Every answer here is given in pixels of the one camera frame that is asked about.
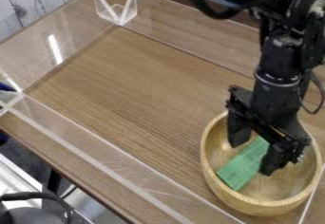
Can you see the brown wooden bowl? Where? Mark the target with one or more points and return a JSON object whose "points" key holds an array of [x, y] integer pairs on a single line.
{"points": [[266, 196]]}

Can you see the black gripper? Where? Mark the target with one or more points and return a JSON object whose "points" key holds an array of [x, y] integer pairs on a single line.
{"points": [[266, 111]]}

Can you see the clear acrylic barrier wall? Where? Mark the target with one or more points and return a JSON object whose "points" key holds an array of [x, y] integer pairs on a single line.
{"points": [[111, 102]]}

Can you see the green rectangular block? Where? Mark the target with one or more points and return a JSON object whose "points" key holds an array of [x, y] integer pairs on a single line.
{"points": [[240, 168]]}

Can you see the clear acrylic corner bracket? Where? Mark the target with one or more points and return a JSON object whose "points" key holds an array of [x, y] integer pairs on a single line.
{"points": [[116, 14]]}

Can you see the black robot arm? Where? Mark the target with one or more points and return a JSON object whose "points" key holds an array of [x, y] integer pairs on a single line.
{"points": [[293, 50]]}

